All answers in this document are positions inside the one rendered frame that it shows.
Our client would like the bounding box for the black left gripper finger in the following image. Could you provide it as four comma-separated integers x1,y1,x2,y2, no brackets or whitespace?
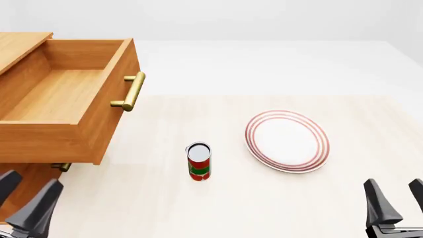
0,169,24,207
5,178,65,238

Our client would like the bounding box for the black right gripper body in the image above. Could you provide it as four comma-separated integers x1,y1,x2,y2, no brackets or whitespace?
365,222,423,238

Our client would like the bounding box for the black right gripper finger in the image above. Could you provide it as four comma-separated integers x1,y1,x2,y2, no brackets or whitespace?
408,178,423,214
363,178,404,228

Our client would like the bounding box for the closed wooden drawer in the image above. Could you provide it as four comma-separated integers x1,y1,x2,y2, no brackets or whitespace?
0,162,64,225

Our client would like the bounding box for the open wooden drawer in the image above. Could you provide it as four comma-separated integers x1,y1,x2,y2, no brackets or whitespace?
0,38,141,166

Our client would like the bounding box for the wooden cabinet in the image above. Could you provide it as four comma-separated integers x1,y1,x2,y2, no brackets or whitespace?
0,32,72,225

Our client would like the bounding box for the white plate with red rings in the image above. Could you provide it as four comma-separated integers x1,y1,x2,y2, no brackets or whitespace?
245,109,331,175

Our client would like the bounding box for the red and green tin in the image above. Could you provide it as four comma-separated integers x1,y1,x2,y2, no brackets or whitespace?
184,141,212,182

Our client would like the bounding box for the long brass drawer handle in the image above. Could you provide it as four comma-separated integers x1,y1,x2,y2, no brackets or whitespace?
110,71,147,113

